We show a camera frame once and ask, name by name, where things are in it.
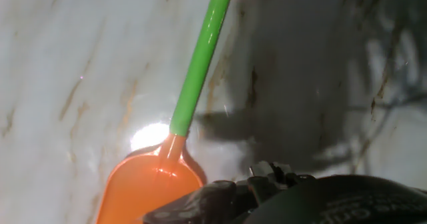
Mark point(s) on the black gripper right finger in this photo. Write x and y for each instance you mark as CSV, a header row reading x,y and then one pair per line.
x,y
287,175

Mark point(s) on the marble pattern table sheet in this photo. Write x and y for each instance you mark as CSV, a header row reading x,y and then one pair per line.
x,y
66,67

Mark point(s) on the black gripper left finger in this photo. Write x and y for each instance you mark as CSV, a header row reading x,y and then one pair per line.
x,y
213,200

